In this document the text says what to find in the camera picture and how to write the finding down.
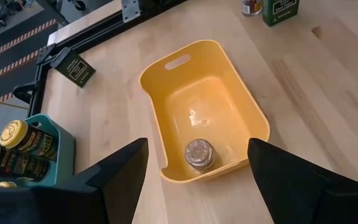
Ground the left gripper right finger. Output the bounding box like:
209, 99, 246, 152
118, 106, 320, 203
247, 138, 324, 224

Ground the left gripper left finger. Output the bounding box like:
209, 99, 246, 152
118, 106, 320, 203
73, 138, 150, 224

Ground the cork-lid glass spice jar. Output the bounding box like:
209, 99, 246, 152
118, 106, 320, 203
184, 139, 219, 172
241, 0, 263, 17

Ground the dark green spice tin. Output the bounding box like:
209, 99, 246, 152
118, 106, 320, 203
262, 0, 300, 27
50, 46, 97, 88

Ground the teal plastic bin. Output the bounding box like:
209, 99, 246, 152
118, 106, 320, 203
0, 113, 76, 189

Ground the yellow plastic bin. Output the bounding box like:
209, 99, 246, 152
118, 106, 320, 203
139, 39, 271, 184

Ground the black floor mat striped edge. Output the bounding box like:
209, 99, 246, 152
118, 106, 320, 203
0, 18, 58, 113

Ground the black looped cable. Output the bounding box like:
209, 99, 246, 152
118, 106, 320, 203
12, 83, 37, 105

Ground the black aluminium table frame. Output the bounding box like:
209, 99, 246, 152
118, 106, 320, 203
12, 0, 188, 118

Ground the silver metal bracket plate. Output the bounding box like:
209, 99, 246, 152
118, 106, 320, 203
121, 0, 142, 23

